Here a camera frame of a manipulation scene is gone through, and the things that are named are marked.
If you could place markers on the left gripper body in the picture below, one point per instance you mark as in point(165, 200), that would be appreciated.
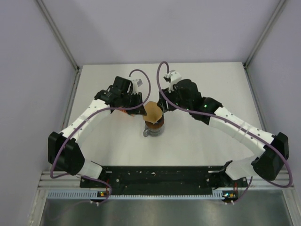
point(130, 99)

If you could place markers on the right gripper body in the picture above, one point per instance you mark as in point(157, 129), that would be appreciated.
point(174, 97)

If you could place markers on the orange coffee filter box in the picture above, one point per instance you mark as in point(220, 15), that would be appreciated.
point(130, 112)

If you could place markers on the brown paper coffee filter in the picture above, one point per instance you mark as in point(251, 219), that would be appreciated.
point(153, 112)

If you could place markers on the brown wooden dripper base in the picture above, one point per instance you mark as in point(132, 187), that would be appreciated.
point(153, 126)

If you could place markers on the glass coffee carafe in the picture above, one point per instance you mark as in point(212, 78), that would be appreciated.
point(153, 132)

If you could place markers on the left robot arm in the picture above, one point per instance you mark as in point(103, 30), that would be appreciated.
point(64, 148)

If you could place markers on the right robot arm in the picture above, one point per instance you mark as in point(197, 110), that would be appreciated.
point(269, 150)

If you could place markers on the black mounting base plate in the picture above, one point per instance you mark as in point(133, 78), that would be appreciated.
point(163, 179)

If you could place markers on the left aluminium corner post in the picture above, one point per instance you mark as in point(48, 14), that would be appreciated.
point(56, 33)

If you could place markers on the aluminium corner post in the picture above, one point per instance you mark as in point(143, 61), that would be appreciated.
point(56, 33)
point(265, 32)

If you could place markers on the grey slotted cable duct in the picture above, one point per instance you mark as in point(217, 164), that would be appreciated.
point(100, 194)

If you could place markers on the aluminium frame rail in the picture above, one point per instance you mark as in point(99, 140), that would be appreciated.
point(55, 181)

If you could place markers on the right aluminium corner post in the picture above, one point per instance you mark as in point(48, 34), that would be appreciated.
point(265, 32)

